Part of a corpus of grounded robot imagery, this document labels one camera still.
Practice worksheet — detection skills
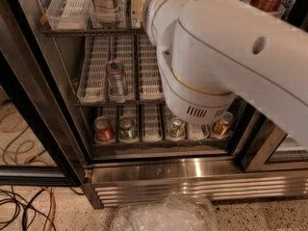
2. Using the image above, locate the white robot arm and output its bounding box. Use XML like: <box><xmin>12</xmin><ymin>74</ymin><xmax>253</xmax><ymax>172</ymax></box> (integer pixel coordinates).
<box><xmin>132</xmin><ymin>0</ymin><xmax>308</xmax><ymax>145</ymax></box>

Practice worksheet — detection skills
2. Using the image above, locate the stainless steel fridge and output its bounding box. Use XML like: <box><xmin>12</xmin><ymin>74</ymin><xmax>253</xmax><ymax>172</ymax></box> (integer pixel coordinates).
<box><xmin>9</xmin><ymin>0</ymin><xmax>308</xmax><ymax>210</ymax></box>

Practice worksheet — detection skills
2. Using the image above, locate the top shelf left tray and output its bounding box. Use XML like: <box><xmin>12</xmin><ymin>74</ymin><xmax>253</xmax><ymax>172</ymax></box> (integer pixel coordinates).
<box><xmin>46</xmin><ymin>0</ymin><xmax>91</xmax><ymax>31</ymax></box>

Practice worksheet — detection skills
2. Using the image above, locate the shelf tray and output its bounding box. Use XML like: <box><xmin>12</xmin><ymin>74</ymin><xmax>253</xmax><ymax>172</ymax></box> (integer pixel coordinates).
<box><xmin>77</xmin><ymin>36</ymin><xmax>110</xmax><ymax>105</ymax></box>
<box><xmin>142</xmin><ymin>104</ymin><xmax>162</xmax><ymax>142</ymax></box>
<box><xmin>46</xmin><ymin>0</ymin><xmax>91</xmax><ymax>31</ymax></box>
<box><xmin>138</xmin><ymin>35</ymin><xmax>163</xmax><ymax>100</ymax></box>

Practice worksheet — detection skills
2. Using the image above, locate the silver can middle shelf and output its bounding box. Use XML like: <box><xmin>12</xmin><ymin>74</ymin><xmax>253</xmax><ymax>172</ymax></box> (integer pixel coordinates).
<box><xmin>106</xmin><ymin>61</ymin><xmax>128</xmax><ymax>96</ymax></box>

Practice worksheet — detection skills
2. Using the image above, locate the middle shelf centre tray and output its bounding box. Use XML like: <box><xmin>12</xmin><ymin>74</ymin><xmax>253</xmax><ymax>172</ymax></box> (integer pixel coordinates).
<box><xmin>138</xmin><ymin>35</ymin><xmax>163</xmax><ymax>100</ymax></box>

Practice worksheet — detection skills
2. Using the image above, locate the middle shelf left tray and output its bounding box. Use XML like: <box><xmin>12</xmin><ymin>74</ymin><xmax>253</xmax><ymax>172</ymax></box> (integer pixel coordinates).
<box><xmin>77</xmin><ymin>36</ymin><xmax>110</xmax><ymax>105</ymax></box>

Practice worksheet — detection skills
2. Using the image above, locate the bottom shelf centre tray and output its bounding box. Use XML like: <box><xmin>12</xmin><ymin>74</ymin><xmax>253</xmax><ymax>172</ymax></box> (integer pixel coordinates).
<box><xmin>142</xmin><ymin>104</ymin><xmax>162</xmax><ymax>142</ymax></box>

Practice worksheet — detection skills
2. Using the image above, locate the red can bottom shelf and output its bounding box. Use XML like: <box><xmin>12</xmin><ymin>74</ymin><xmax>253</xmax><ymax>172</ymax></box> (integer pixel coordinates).
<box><xmin>93</xmin><ymin>116</ymin><xmax>114</xmax><ymax>142</ymax></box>

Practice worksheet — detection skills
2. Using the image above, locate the orange can bottom shelf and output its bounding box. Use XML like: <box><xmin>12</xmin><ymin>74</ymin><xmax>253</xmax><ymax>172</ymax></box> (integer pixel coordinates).
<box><xmin>212</xmin><ymin>112</ymin><xmax>235</xmax><ymax>138</ymax></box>

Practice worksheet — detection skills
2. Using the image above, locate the open fridge glass door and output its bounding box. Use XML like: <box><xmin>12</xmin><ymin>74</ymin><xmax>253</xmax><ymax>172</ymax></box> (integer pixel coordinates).
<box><xmin>0</xmin><ymin>0</ymin><xmax>89</xmax><ymax>186</ymax></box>

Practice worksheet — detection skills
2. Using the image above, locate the clear plastic bag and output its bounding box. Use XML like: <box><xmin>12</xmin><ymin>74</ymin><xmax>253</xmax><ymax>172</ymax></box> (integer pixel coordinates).
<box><xmin>110</xmin><ymin>192</ymin><xmax>218</xmax><ymax>231</ymax></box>

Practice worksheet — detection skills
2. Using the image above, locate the top wire shelf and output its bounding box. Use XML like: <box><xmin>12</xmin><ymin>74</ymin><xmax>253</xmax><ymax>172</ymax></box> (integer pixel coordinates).
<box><xmin>40</xmin><ymin>27</ymin><xmax>145</xmax><ymax>38</ymax></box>

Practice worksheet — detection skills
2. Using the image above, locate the wire shelf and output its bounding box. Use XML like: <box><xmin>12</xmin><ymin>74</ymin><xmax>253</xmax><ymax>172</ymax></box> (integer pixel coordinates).
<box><xmin>92</xmin><ymin>139</ymin><xmax>231</xmax><ymax>148</ymax></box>
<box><xmin>74</xmin><ymin>98</ymin><xmax>166</xmax><ymax>108</ymax></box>
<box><xmin>40</xmin><ymin>27</ymin><xmax>145</xmax><ymax>38</ymax></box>

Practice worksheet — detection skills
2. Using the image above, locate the middle wire shelf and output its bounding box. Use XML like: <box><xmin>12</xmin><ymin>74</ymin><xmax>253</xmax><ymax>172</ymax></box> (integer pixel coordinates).
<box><xmin>74</xmin><ymin>98</ymin><xmax>166</xmax><ymax>108</ymax></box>

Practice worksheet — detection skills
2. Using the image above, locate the bottom wire shelf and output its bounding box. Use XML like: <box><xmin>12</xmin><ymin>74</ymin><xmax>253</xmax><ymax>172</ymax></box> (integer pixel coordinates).
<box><xmin>92</xmin><ymin>139</ymin><xmax>231</xmax><ymax>148</ymax></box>

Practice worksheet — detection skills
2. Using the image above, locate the orange cable on floor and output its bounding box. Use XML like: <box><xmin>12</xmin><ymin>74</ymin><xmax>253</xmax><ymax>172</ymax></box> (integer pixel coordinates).
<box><xmin>41</xmin><ymin>186</ymin><xmax>58</xmax><ymax>231</ymax></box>

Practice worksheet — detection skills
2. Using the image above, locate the black cable on floor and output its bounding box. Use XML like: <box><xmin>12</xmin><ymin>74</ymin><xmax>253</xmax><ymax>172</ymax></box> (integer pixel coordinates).
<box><xmin>0</xmin><ymin>186</ymin><xmax>86</xmax><ymax>231</ymax></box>

